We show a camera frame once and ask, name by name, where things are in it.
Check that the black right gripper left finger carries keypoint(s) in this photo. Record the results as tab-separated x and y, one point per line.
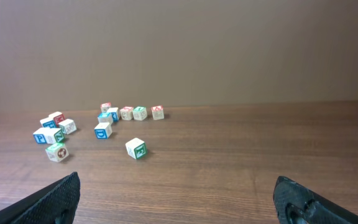
54	204

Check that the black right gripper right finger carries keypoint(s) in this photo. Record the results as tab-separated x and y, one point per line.
296	204

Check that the plain white picture block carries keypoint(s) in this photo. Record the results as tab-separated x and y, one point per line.
68	126

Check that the green-sided picture block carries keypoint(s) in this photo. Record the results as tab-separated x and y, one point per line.
136	148

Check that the red V block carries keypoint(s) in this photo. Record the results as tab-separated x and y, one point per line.
157	112

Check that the green J letter block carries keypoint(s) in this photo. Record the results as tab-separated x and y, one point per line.
57	152

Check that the green-sided Z block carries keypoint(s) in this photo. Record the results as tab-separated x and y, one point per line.
54	135

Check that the blue P letter block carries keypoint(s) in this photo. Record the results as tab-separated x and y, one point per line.
39	135

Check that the blue-sided white block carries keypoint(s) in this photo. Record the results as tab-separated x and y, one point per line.
48	123

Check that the blue D letter block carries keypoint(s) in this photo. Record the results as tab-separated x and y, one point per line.
103	130

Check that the red-sided white block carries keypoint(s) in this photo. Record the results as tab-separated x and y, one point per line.
57	117

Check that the blue-topped block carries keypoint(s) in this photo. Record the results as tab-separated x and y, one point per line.
105	118

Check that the red A top block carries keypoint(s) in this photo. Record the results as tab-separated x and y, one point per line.
105	107

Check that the blue-sided picture block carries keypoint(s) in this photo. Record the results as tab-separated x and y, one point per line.
115	113

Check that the red 6 block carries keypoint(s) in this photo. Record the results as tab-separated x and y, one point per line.
127	113

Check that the green V block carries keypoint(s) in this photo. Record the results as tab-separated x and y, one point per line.
139	113

